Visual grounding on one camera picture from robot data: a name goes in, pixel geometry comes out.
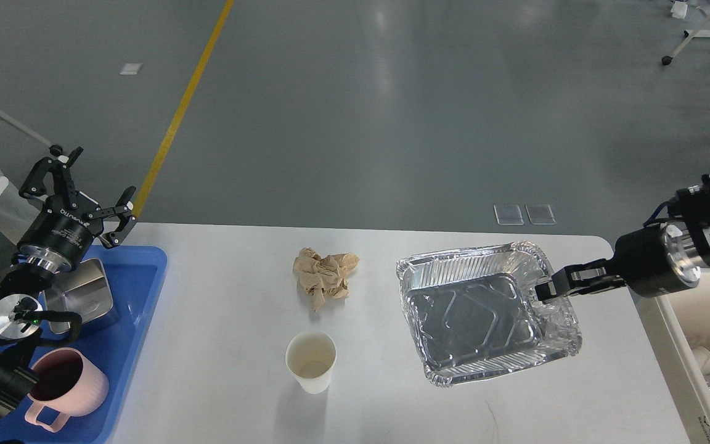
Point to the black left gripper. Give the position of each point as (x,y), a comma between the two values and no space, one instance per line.
(67,224)

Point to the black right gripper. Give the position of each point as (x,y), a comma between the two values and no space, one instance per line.
(652,261)

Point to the square stainless steel container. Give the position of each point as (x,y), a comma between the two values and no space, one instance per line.
(85,291)

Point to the aluminium foil tray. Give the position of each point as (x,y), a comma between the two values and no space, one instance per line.
(473,313)

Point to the pink mug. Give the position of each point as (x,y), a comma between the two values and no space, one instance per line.
(69,385)

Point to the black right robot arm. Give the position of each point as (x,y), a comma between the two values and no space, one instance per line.
(688,208)

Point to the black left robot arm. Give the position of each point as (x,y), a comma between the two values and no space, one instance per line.
(26,325)

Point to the blue plastic tray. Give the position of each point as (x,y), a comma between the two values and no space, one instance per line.
(135,275)

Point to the white waste bin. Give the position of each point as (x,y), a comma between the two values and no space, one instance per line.
(678,327)

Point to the crumpled brown paper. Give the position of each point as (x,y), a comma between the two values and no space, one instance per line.
(324,278)

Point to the white paper cup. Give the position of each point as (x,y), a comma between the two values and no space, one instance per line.
(311,357)

